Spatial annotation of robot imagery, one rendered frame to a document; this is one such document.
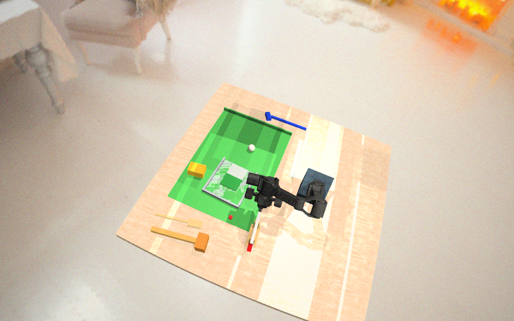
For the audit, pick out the blue putter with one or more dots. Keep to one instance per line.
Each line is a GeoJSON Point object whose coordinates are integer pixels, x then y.
{"type": "Point", "coordinates": [269, 117]}

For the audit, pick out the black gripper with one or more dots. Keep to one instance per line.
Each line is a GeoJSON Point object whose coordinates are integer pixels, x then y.
{"type": "Point", "coordinates": [250, 193]}

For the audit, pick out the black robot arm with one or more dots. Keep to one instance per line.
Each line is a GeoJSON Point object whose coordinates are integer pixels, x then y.
{"type": "Point", "coordinates": [269, 187]}

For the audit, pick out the green putting mat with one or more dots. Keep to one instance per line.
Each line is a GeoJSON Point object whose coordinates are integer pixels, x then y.
{"type": "Point", "coordinates": [230, 137]}

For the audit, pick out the yellow block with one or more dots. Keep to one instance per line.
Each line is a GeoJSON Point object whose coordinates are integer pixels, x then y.
{"type": "Point", "coordinates": [196, 169]}

